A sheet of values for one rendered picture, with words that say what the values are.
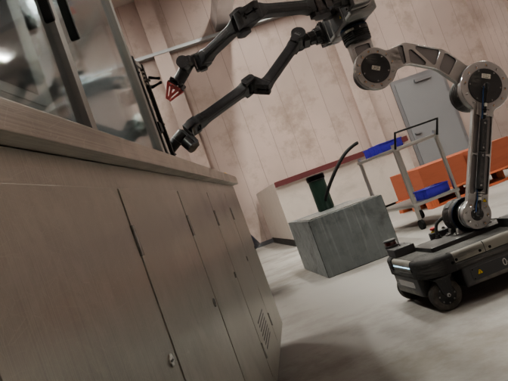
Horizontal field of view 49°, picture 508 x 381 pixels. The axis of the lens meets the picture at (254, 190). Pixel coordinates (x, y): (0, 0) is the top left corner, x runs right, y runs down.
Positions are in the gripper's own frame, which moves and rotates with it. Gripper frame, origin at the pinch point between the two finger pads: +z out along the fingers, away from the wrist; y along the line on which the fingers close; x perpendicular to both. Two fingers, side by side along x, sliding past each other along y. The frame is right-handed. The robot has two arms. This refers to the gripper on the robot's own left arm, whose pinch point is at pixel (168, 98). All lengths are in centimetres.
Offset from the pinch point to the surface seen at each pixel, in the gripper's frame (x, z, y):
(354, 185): -150, -42, 568
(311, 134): -55, -102, 843
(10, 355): -57, 32, -215
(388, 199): -203, -49, 574
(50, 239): -50, 26, -200
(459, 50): -227, -404, 905
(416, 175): -194, -80, 425
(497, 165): -275, -141, 440
